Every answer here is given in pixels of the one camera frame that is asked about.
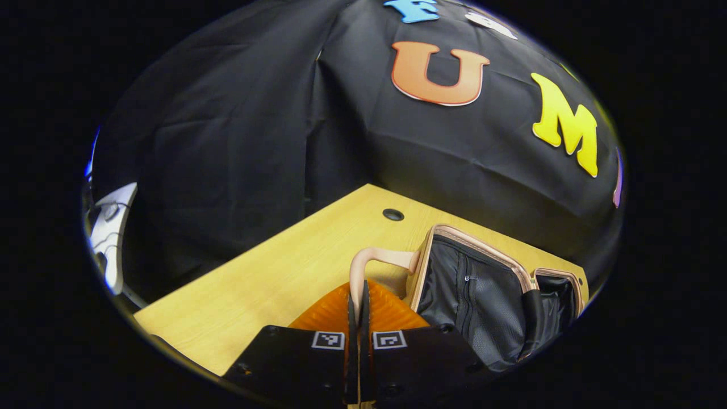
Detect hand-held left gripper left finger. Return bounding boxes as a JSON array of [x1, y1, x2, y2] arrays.
[[223, 281, 360, 407]]

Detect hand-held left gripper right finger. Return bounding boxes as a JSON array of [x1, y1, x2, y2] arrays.
[[359, 278, 490, 407]]

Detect pink suitcase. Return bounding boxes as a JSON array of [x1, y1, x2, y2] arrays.
[[349, 224, 587, 373]]

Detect white device with cables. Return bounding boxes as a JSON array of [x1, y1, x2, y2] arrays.
[[88, 182, 139, 296]]

